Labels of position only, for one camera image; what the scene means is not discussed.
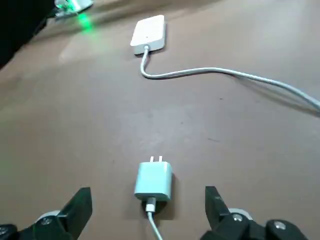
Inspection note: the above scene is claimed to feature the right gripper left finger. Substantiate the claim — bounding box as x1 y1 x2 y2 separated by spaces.
0 186 93 240

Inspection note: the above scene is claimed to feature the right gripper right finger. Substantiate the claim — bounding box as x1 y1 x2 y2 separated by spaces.
199 185 310 240

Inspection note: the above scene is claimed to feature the pale phone charger plug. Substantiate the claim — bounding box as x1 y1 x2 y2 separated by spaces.
133 156 174 204

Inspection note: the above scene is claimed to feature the white power strip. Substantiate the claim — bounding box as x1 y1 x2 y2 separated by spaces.
130 14 166 56

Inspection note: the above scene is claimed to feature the thin white charger cable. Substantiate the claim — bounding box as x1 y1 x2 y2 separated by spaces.
144 197 165 240

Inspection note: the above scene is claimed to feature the thick white power strip cable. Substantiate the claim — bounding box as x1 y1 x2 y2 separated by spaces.
140 44 320 113

